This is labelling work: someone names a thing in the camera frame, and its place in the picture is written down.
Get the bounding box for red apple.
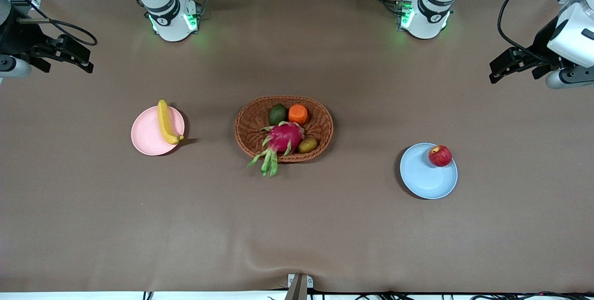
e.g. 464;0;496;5
428;145;452;167

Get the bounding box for yellow banana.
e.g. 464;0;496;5
157;99;185;145

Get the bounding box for pink plate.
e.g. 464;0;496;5
131;106;185;156

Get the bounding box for blue plate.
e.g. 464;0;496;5
400;143;458;200

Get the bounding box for brown wicker basket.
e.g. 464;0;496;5
234;95;334;163

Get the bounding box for green avocado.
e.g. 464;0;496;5
269;104;288;126

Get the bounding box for orange fruit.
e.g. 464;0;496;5
288;104;309;126

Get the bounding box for brown kiwi fruit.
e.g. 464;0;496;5
297;137;318;154

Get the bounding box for pink dragon fruit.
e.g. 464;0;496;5
246;121;305;178

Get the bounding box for table cover cloth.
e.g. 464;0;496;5
0;0;594;294

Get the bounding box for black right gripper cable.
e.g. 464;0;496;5
0;0;98;46

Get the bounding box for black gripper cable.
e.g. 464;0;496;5
0;0;98;46
497;0;569;64

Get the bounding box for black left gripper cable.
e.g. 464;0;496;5
497;0;569;64

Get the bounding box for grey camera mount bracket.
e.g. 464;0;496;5
284;274;314;300

